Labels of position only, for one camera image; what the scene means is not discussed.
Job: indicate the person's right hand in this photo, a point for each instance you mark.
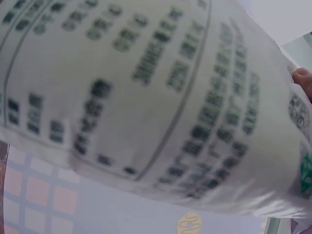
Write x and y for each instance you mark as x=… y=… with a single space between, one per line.
x=304 y=81

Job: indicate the person's right thumb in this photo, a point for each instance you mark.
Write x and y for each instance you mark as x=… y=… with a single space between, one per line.
x=304 y=80

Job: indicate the white plastic bag green print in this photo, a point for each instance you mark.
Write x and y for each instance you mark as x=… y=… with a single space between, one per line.
x=136 y=102

